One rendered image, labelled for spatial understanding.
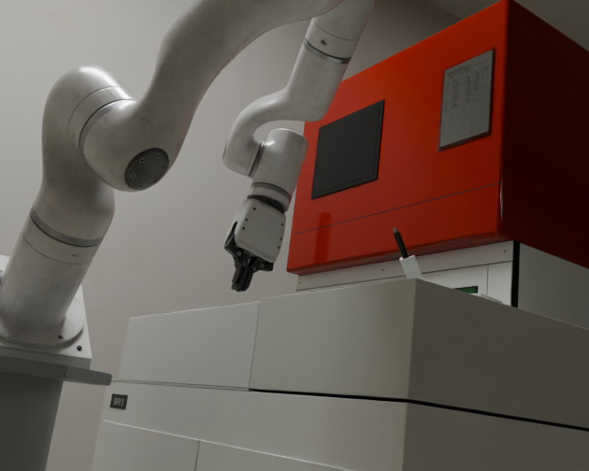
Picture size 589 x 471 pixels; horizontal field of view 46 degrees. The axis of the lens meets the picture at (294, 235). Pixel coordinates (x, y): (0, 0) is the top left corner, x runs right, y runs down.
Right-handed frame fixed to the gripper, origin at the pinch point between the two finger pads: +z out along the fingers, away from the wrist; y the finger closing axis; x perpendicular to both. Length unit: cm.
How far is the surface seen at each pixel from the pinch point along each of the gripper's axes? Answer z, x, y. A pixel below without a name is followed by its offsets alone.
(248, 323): 10.3, 12.0, 2.5
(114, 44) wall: -127, -167, 11
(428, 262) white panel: -30, -10, -53
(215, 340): 12.7, 1.8, 2.0
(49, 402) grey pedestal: 31.0, -6.4, 22.6
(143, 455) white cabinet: 33.8, -19.5, -2.1
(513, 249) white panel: -30, 15, -53
